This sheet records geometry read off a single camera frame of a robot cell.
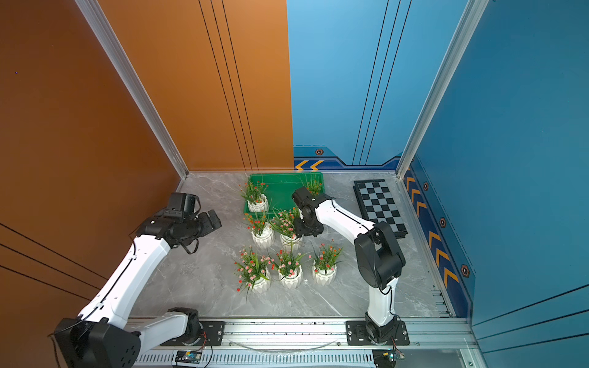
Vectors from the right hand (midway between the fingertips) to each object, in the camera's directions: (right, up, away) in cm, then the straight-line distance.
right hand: (303, 232), depth 90 cm
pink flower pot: (-7, +5, -7) cm, 11 cm away
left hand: (-33, +5, -10) cm, 34 cm away
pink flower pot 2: (-16, -10, -18) cm, 26 cm away
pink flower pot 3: (-4, -9, -18) cm, 21 cm away
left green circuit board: (-36, -36, -19) cm, 54 cm away
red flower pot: (-20, +12, +8) cm, 25 cm away
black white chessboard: (+33, +10, +12) cm, 36 cm away
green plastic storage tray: (-12, +18, +26) cm, 34 cm away
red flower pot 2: (-17, 0, +1) cm, 17 cm away
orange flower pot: (+7, -8, -14) cm, 18 cm away
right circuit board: (+26, -36, -20) cm, 48 cm away
